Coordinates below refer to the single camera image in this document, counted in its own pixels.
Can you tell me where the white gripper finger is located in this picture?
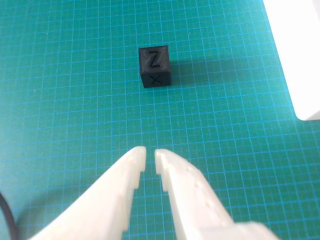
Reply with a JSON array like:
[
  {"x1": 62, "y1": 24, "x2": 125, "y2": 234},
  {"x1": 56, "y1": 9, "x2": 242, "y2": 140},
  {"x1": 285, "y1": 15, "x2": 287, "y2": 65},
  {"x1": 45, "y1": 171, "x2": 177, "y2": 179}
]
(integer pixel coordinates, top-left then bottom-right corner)
[
  {"x1": 28, "y1": 145, "x2": 147, "y2": 240},
  {"x1": 154, "y1": 148, "x2": 281, "y2": 240}
]

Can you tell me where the black cube with letters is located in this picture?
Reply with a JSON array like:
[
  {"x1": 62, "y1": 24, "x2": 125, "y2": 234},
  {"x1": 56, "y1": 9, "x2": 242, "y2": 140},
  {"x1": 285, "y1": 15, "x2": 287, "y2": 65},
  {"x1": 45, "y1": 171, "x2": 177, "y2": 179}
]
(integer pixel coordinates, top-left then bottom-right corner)
[{"x1": 138, "y1": 45, "x2": 172, "y2": 89}]

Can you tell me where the white plastic bin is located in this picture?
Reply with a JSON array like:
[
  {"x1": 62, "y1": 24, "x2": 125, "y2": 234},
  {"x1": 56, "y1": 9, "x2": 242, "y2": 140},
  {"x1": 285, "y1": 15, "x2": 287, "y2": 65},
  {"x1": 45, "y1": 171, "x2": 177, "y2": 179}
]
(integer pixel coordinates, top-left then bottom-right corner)
[{"x1": 262, "y1": 0, "x2": 320, "y2": 122}]

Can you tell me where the green grid cutting mat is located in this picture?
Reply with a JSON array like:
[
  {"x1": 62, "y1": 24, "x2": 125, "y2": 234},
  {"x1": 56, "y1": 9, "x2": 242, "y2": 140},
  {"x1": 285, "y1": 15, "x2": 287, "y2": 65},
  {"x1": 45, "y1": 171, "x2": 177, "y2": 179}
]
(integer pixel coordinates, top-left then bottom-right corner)
[{"x1": 0, "y1": 0, "x2": 320, "y2": 240}]

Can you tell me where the black cable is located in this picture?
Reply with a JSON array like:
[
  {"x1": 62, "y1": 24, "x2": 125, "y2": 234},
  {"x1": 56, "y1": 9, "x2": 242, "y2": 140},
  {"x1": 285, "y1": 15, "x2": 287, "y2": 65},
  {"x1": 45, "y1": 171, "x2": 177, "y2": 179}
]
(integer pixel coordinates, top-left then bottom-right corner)
[{"x1": 0, "y1": 191, "x2": 19, "y2": 240}]

